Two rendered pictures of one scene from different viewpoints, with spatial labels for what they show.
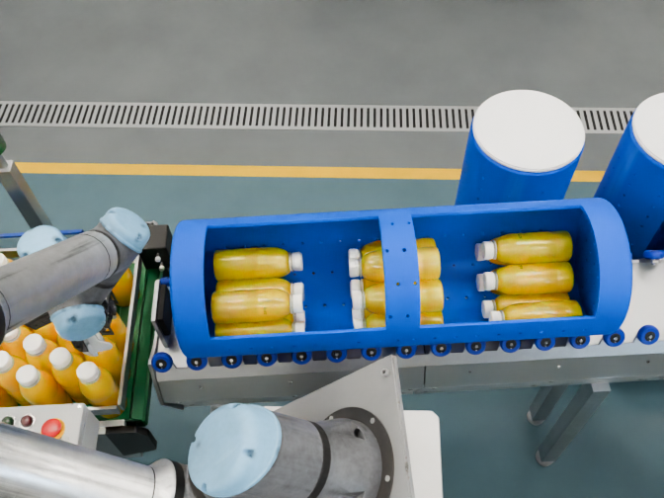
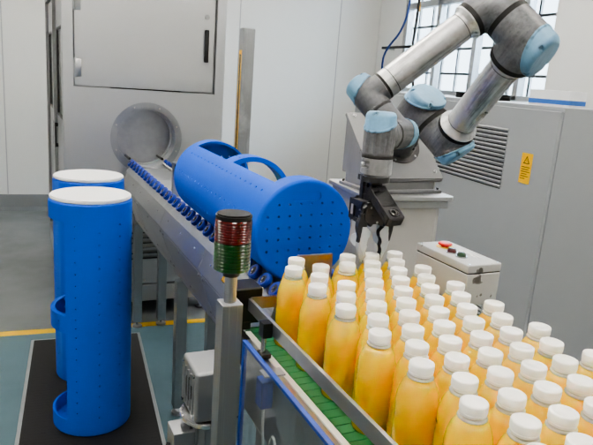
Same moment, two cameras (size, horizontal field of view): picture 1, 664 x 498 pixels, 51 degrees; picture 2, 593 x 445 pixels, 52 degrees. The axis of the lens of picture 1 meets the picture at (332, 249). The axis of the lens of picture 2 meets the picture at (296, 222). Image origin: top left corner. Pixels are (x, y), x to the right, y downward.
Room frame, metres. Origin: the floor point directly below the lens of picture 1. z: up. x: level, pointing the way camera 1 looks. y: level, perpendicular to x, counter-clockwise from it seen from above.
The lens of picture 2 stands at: (1.42, 1.71, 1.49)
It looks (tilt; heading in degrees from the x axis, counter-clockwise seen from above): 13 degrees down; 245
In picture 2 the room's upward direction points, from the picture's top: 4 degrees clockwise
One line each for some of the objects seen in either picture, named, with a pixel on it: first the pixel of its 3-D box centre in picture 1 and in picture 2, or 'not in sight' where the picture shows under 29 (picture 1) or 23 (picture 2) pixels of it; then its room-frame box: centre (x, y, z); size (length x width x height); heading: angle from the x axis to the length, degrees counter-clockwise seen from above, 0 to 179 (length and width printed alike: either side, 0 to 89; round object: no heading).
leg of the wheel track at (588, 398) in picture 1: (568, 425); (210, 344); (0.70, -0.68, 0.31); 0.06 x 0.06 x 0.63; 1
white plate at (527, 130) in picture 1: (528, 129); (91, 195); (1.21, -0.51, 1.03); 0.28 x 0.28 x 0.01
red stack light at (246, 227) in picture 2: not in sight; (233, 230); (1.10, 0.76, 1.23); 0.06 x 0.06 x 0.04
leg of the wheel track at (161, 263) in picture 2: not in sight; (161, 274); (0.71, -1.66, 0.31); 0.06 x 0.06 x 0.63; 1
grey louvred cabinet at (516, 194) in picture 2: not in sight; (451, 211); (-1.09, -1.35, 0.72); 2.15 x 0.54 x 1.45; 86
